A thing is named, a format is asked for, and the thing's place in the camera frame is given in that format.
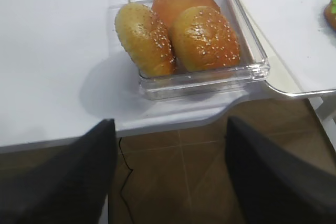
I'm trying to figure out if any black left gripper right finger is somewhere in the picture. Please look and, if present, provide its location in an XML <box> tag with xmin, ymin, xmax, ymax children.
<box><xmin>225</xmin><ymin>116</ymin><xmax>335</xmax><ymax>223</ymax></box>

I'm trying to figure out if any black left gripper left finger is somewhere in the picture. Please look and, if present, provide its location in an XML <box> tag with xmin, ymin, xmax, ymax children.
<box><xmin>1</xmin><ymin>119</ymin><xmax>116</xmax><ymax>223</ymax></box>

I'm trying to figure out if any right sesame bun top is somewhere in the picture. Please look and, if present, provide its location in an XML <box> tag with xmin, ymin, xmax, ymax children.
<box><xmin>169</xmin><ymin>6</ymin><xmax>241</xmax><ymax>72</ymax></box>

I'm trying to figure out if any sesame bun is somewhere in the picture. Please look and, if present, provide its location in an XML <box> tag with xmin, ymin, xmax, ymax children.
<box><xmin>114</xmin><ymin>3</ymin><xmax>177</xmax><ymax>78</ymax></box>
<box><xmin>169</xmin><ymin>6</ymin><xmax>241</xmax><ymax>72</ymax></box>

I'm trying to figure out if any left sesame bun top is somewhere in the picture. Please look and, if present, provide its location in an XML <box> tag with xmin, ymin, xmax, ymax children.
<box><xmin>114</xmin><ymin>3</ymin><xmax>177</xmax><ymax>78</ymax></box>

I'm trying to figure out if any white rectangular tray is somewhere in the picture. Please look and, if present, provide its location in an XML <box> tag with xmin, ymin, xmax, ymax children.
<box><xmin>222</xmin><ymin>0</ymin><xmax>336</xmax><ymax>97</ymax></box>

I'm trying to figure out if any bun bottom under lettuce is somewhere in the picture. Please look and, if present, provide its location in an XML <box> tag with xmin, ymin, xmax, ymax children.
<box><xmin>323</xmin><ymin>3</ymin><xmax>336</xmax><ymax>30</ymax></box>

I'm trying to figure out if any clear bun container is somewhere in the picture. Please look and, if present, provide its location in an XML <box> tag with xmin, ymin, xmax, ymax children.
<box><xmin>129</xmin><ymin>0</ymin><xmax>270</xmax><ymax>100</ymax></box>

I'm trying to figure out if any white paper sheet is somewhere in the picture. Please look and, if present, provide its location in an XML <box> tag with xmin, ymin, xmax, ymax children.
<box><xmin>233</xmin><ymin>0</ymin><xmax>336</xmax><ymax>93</ymax></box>

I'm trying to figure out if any green lettuce on tray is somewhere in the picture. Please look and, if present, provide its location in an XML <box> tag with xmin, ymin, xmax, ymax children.
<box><xmin>330</xmin><ymin>0</ymin><xmax>336</xmax><ymax>14</ymax></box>

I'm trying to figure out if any plain orange bun bottom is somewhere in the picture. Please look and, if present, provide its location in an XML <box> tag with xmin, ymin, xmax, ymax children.
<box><xmin>152</xmin><ymin>0</ymin><xmax>221</xmax><ymax>28</ymax></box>

